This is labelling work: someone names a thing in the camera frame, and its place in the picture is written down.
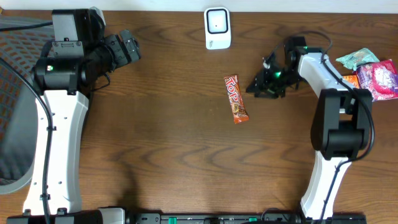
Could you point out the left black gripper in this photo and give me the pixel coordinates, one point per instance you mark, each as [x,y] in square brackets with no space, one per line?
[121,50]

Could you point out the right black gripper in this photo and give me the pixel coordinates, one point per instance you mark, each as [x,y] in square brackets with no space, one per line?
[263,86]

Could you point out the orange chocolate wafer bar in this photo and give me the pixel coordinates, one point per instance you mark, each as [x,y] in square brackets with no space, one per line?
[235,99]

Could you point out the small orange snack box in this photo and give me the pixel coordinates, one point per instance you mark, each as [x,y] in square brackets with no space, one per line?
[353,79]

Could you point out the teal snack packet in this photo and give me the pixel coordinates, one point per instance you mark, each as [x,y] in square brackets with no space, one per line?
[355,59]

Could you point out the purple snack packet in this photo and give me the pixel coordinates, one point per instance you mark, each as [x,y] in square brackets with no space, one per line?
[380,78]

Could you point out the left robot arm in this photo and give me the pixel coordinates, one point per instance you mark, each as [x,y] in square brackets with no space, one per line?
[62,83]

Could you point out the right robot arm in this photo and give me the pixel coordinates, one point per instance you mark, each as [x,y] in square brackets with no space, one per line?
[342,130]

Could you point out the white barcode scanner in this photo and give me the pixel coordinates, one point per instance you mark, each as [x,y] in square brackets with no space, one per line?
[217,28]

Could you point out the grey plastic mesh basket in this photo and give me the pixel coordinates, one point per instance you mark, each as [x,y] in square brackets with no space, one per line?
[20,49]

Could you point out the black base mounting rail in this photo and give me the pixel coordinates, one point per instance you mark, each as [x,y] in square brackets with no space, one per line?
[276,217]

